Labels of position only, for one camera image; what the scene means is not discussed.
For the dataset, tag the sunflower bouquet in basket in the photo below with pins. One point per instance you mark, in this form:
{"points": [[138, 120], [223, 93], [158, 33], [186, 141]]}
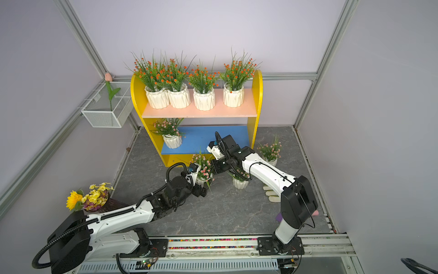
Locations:
{"points": [[98, 200]]}

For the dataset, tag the pink artificial tulip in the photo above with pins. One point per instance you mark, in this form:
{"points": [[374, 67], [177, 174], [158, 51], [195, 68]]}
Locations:
{"points": [[110, 90]]}

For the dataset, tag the orange flower pot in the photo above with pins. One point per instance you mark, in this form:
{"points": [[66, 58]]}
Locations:
{"points": [[174, 76], [149, 71], [203, 81], [236, 73]]}

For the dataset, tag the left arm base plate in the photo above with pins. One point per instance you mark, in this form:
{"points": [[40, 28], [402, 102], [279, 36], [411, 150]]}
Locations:
{"points": [[150, 248]]}

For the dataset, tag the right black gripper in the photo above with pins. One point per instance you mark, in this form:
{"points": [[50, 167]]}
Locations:
{"points": [[216, 170]]}

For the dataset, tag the white wire wall basket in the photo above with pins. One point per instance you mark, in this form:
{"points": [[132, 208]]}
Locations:
{"points": [[109, 109]]}

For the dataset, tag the yellow rack with coloured shelves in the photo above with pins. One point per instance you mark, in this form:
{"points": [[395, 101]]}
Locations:
{"points": [[199, 126]]}

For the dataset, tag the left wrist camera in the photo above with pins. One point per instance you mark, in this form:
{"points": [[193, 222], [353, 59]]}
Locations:
{"points": [[193, 170]]}

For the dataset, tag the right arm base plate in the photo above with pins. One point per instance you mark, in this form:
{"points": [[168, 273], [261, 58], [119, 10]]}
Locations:
{"points": [[273, 246]]}

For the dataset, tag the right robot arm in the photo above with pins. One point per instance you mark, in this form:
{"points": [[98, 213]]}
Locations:
{"points": [[298, 202]]}

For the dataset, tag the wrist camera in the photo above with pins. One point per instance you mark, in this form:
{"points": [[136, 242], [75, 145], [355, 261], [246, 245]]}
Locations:
{"points": [[193, 170], [223, 147]]}

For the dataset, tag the pink flower pot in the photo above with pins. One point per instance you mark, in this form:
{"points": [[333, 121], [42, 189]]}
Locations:
{"points": [[240, 178], [204, 169], [168, 128], [270, 152]]}

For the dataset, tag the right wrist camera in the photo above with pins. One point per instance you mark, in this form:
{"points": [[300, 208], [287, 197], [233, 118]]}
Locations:
{"points": [[223, 147]]}

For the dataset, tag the white grey work glove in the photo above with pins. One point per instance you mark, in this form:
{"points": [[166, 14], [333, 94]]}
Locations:
{"points": [[272, 196]]}

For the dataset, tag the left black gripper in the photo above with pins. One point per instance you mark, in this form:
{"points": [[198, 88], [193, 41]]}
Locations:
{"points": [[198, 192]]}

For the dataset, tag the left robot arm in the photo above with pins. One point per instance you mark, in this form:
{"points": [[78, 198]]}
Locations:
{"points": [[80, 236]]}

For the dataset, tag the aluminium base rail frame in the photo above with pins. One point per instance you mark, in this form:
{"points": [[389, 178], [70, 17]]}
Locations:
{"points": [[201, 254]]}

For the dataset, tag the purple trowel pink handle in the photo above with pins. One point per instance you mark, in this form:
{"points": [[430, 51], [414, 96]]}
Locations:
{"points": [[279, 216]]}

